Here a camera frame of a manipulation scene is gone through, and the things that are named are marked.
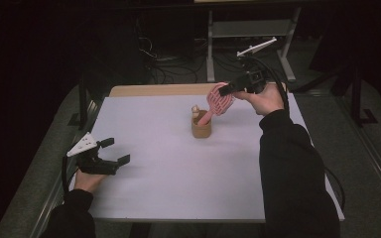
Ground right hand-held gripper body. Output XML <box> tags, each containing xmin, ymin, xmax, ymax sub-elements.
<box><xmin>233</xmin><ymin>36</ymin><xmax>278</xmax><ymax>95</ymax></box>

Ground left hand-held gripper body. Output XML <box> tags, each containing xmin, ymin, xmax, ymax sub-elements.
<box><xmin>65</xmin><ymin>131</ymin><xmax>120</xmax><ymax>176</ymax></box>

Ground pink hairbrush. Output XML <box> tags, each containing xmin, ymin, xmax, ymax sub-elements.
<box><xmin>196</xmin><ymin>81</ymin><xmax>237</xmax><ymax>127</ymax></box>

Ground brown cup holder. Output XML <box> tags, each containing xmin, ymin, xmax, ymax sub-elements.
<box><xmin>190</xmin><ymin>104</ymin><xmax>213</xmax><ymax>140</ymax></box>

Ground person's left hand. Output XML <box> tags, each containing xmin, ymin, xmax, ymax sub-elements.
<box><xmin>73</xmin><ymin>168</ymin><xmax>109</xmax><ymax>194</ymax></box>

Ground person's right hand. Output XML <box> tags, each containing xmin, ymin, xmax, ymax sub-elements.
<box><xmin>233</xmin><ymin>82</ymin><xmax>286</xmax><ymax>117</ymax></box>

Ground black metal stand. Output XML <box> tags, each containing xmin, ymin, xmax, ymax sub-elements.
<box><xmin>66</xmin><ymin>74</ymin><xmax>111</xmax><ymax>131</ymax></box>
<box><xmin>293</xmin><ymin>64</ymin><xmax>379</xmax><ymax>127</ymax></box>

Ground white table mat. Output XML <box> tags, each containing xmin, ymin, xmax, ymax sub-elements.
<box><xmin>68</xmin><ymin>92</ymin><xmax>345</xmax><ymax>222</ymax></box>

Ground wooden table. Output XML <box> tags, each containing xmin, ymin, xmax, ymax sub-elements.
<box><xmin>108</xmin><ymin>81</ymin><xmax>291</xmax><ymax>98</ymax></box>

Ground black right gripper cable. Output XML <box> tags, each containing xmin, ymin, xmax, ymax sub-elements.
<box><xmin>242</xmin><ymin>55</ymin><xmax>347</xmax><ymax>213</ymax></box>

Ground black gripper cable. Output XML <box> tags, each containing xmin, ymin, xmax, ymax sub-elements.
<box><xmin>61</xmin><ymin>154</ymin><xmax>81</xmax><ymax>196</ymax></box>
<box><xmin>242</xmin><ymin>55</ymin><xmax>347</xmax><ymax>213</ymax></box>

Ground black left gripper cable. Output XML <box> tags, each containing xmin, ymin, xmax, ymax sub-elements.
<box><xmin>61</xmin><ymin>154</ymin><xmax>81</xmax><ymax>196</ymax></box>

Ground grey metal desk frame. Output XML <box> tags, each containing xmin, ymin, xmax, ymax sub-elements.
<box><xmin>205</xmin><ymin>6</ymin><xmax>303</xmax><ymax>83</ymax></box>

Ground black floor cables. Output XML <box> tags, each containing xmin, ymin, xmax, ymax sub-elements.
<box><xmin>135</xmin><ymin>33</ymin><xmax>279</xmax><ymax>84</ymax></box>

